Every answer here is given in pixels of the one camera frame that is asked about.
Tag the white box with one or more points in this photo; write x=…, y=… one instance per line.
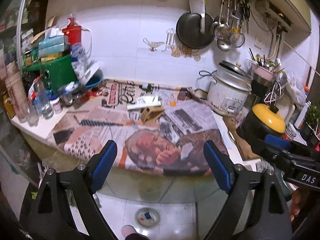
x=145, y=102

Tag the white rice cooker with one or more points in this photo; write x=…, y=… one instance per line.
x=230, y=86

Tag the black hanging wok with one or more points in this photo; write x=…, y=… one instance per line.
x=188, y=31

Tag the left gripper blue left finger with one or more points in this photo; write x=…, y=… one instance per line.
x=51, y=217

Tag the blue small box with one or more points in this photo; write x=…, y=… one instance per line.
x=147, y=215

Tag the brown cardboard box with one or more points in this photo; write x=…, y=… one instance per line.
x=151, y=113

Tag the red kettle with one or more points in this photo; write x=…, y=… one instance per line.
x=72, y=31

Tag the printed newspaper table cloth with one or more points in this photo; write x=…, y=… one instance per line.
x=171, y=144

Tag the dark glass labelled bottle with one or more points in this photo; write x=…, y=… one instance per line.
x=147, y=87

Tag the person's right hand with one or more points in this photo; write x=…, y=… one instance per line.
x=299, y=198

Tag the green box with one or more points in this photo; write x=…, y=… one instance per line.
x=55, y=73

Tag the person's pink slipper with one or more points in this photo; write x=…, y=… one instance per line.
x=129, y=233

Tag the hanging slotted ladle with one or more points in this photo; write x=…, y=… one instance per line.
x=222, y=30

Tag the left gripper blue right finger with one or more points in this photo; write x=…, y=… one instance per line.
x=268, y=216

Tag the teal tissue pack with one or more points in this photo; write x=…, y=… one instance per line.
x=53, y=45

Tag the black pot yellow lid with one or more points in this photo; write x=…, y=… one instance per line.
x=261, y=120

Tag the small potted plant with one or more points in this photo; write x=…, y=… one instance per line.
x=310, y=123

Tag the clear glass cup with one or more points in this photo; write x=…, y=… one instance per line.
x=31, y=114

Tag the wooden cutting board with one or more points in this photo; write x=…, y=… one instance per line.
x=242, y=146

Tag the hanging cleaver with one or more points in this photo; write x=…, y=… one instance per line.
x=198, y=7

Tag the hanging strainer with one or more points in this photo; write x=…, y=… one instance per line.
x=237, y=38

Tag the pink utensil holder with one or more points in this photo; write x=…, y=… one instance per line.
x=262, y=72

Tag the clear water bottle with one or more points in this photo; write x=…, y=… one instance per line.
x=43, y=100

